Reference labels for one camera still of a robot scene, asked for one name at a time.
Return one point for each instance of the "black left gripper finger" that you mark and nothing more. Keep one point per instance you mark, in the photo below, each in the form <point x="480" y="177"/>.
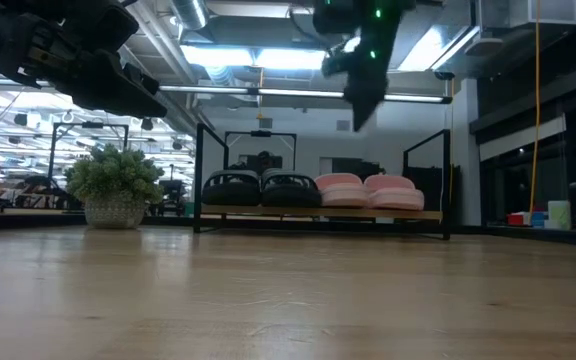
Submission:
<point x="113" y="90"/>
<point x="143" y="80"/>

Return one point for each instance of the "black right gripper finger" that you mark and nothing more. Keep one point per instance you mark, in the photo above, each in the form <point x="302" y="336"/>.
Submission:
<point x="368" y="85"/>
<point x="338" y="62"/>

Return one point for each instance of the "pink foam slide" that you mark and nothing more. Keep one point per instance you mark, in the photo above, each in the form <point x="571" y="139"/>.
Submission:
<point x="395" y="195"/>
<point x="342" y="192"/>

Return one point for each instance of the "black foam slide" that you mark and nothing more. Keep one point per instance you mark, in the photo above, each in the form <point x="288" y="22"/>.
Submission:
<point x="230" y="192"/>
<point x="290" y="192"/>

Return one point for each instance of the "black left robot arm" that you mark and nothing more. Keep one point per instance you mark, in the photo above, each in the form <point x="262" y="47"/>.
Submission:
<point x="68" y="20"/>

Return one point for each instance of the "black metal wooden shoe shelf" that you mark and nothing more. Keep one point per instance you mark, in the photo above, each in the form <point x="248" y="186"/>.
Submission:
<point x="318" y="214"/>

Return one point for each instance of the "long ceiling light bar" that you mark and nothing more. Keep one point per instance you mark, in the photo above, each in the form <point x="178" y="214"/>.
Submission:
<point x="293" y="93"/>

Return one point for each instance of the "green plant in patterned pot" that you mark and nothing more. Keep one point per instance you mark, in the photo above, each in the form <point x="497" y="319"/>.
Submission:
<point x="113" y="175"/>

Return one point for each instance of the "small red box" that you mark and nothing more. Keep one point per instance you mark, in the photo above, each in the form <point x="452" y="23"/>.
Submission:
<point x="515" y="219"/>

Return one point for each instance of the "small blue box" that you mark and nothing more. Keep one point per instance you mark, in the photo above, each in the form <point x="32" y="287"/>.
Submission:
<point x="539" y="218"/>

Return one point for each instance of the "green white canister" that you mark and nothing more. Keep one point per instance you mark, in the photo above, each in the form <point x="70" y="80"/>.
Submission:
<point x="559" y="214"/>

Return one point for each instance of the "black background rig frame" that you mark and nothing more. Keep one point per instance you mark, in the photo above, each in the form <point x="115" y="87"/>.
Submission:
<point x="260" y="133"/>
<point x="90" y="125"/>

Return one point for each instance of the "black aluminium table frame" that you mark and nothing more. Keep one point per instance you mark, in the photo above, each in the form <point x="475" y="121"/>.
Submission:
<point x="28" y="221"/>

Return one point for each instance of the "white ceiling duct box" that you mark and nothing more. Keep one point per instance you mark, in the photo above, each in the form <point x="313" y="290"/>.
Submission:
<point x="528" y="12"/>

